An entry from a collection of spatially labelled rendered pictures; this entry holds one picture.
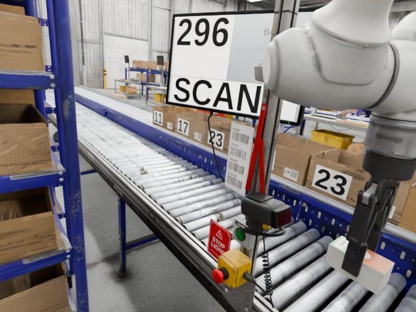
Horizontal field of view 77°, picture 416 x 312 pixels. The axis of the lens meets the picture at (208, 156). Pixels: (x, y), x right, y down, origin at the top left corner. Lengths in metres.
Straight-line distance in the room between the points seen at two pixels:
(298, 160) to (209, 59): 0.70
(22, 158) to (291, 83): 0.54
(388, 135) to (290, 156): 0.90
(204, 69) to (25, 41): 0.49
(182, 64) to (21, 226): 0.65
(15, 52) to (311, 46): 0.51
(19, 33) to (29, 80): 0.09
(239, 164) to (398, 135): 0.39
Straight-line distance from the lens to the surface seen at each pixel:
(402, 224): 1.22
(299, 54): 0.37
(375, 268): 0.59
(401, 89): 0.46
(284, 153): 1.38
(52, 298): 0.86
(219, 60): 0.87
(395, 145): 0.50
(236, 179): 0.75
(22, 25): 0.63
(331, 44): 0.38
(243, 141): 0.72
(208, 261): 0.99
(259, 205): 0.64
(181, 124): 2.06
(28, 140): 0.66
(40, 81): 0.60
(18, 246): 0.74
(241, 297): 0.90
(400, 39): 0.49
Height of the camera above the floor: 1.37
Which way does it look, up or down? 17 degrees down
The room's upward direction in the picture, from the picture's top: 5 degrees clockwise
